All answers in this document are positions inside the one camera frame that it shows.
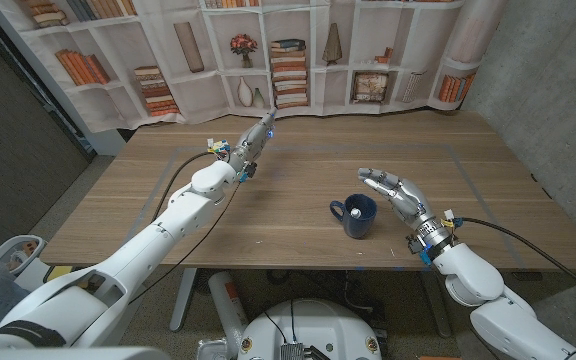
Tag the silver foil tray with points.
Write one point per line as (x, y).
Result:
(213, 350)

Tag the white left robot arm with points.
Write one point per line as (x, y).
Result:
(143, 252)

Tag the grey table leg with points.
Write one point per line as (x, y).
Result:
(435, 305)
(183, 300)

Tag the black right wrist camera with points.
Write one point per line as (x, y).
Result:
(418, 247)

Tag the white cylinder with orange label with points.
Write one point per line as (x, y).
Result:
(228, 310)

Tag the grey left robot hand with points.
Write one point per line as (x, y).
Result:
(255, 140)

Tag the grey finned module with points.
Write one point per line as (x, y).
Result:
(292, 351)

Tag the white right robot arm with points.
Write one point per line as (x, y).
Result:
(478, 285)

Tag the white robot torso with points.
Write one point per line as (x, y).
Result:
(318, 330)

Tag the white toothpaste tube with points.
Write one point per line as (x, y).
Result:
(355, 213)

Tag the printed bookshelf backdrop cloth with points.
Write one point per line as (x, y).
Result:
(193, 95)

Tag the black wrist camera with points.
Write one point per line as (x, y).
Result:
(249, 171)
(418, 247)

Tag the dark blue mug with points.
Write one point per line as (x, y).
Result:
(358, 230)

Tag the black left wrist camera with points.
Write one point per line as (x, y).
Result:
(249, 171)

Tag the white chair frame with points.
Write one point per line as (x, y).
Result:
(5, 245)

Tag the yellow flat object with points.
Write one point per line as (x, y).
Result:
(58, 274)

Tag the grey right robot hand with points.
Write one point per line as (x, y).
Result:
(408, 200)

